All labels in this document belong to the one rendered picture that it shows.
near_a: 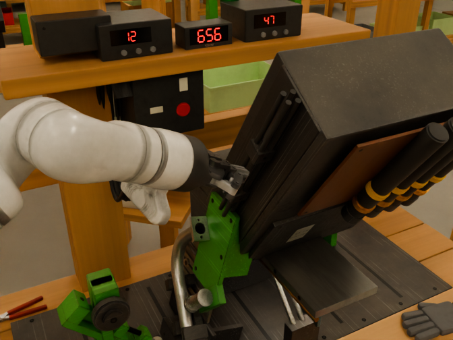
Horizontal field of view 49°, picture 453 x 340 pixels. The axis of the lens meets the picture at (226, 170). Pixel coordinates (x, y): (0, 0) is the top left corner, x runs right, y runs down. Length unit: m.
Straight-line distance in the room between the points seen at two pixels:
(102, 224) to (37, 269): 1.72
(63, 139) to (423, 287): 1.20
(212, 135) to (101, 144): 0.98
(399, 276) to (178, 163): 1.03
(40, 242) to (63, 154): 2.79
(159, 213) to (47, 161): 0.18
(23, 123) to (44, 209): 3.06
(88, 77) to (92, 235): 0.48
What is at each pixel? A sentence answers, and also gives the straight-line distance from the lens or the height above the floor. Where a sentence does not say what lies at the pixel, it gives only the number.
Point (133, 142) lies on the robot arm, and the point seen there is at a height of 1.61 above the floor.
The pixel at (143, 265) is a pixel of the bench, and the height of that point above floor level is 0.88.
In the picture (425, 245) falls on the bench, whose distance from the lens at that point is 1.70.
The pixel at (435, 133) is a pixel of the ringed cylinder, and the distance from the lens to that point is 0.83.
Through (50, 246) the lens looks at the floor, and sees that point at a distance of 3.21.
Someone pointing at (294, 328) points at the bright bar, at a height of 1.01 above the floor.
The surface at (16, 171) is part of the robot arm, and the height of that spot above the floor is 1.60.
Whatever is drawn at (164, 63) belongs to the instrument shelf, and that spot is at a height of 1.53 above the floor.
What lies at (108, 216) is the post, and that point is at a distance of 1.35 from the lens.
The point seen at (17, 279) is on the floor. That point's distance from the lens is 3.03.
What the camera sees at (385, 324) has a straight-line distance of 1.37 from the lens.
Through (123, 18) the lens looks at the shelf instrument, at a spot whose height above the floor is 1.61.
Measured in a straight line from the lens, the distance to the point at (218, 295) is 1.09.
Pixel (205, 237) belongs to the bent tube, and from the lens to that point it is 1.11.
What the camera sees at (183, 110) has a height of 1.41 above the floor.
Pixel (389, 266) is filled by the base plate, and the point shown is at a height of 0.90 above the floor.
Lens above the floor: 1.84
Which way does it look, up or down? 29 degrees down
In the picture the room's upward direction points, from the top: straight up
